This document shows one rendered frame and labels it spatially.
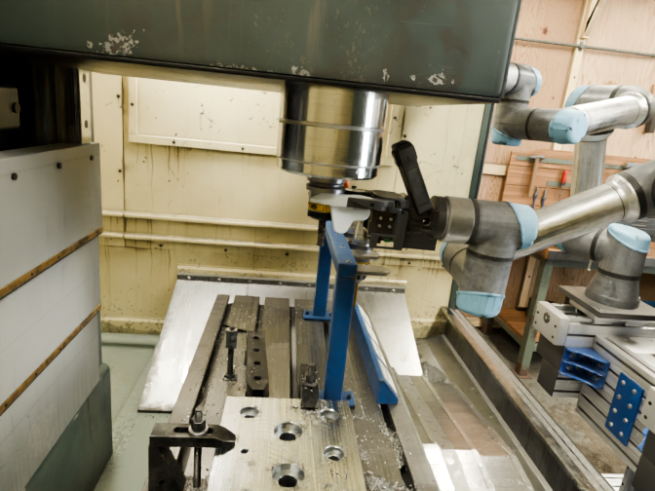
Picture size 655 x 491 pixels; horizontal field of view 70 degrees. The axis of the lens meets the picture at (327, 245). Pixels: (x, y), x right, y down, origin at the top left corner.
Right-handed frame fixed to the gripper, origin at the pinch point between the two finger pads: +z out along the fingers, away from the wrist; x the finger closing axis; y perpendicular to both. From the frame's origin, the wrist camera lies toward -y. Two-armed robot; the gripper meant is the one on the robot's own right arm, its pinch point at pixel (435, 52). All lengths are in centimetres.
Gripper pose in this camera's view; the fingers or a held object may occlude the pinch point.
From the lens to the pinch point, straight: 107.4
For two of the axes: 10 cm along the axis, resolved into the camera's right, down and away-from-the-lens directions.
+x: -5.7, -2.7, 7.8
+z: -8.2, 0.8, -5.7
